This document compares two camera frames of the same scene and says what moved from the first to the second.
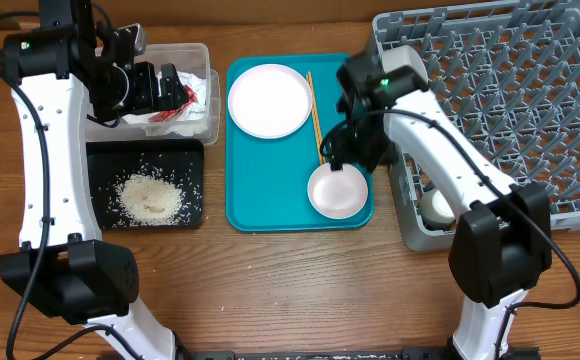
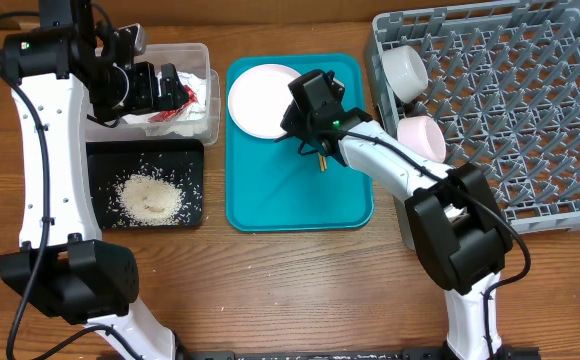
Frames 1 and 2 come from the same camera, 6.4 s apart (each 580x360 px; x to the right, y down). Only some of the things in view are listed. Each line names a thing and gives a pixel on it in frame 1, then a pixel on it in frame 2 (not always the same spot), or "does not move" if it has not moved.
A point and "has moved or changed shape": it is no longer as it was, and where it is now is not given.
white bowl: [338, 194] has moved or changed shape
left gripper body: [142, 92] does not move
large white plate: [271, 101] does not move
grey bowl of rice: [403, 56] does not move
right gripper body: [352, 142] to [295, 106]
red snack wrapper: [191, 98] does not move
